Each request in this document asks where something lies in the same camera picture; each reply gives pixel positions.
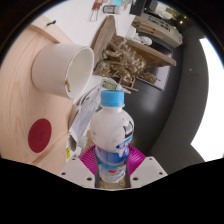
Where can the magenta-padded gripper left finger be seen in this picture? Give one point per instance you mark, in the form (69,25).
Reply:
(77,170)

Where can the white cabinet with pictures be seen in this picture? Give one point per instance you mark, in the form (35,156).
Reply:
(160,28)

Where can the white blue-capped drink bottle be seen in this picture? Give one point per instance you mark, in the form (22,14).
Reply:
(111,133)

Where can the flat round red coaster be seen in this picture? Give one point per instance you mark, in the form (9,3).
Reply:
(39,135)

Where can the long ceiling light strip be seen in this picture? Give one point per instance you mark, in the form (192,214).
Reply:
(210,106)

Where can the folded newspaper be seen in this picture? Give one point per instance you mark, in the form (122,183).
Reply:
(83,116)

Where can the black flat box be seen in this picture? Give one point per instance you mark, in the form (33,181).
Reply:
(143,6)

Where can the yellow tag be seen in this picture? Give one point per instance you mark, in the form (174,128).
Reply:
(68,153)

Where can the small paint jar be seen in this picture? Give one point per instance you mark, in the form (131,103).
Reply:
(112,9)

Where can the clear green-labelled spray bottle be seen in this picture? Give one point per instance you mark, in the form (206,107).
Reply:
(110,85)

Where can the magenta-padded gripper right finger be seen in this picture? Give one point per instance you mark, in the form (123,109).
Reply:
(146,170)

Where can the brown clay sculpture on board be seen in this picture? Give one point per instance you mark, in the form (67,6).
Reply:
(123,61)

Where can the white ceramic cup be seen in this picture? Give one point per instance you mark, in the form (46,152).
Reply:
(53,70)

